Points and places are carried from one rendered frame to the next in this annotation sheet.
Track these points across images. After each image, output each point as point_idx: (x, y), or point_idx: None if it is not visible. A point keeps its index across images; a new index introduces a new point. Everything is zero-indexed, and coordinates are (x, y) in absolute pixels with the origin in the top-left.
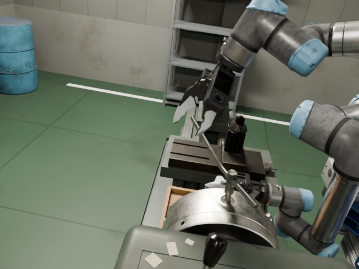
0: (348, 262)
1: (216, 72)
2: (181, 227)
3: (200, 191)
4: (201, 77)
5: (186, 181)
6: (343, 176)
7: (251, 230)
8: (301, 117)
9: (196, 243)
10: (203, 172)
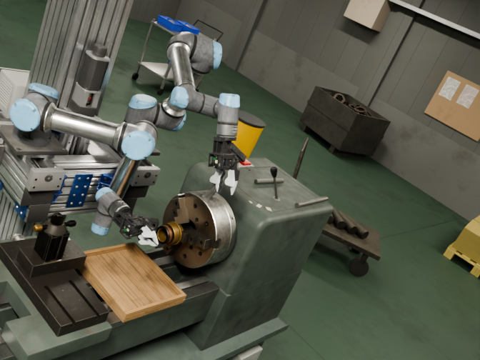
0: (196, 164)
1: (236, 146)
2: (233, 218)
3: (213, 211)
4: (231, 158)
5: None
6: None
7: None
8: (153, 143)
9: (248, 200)
10: None
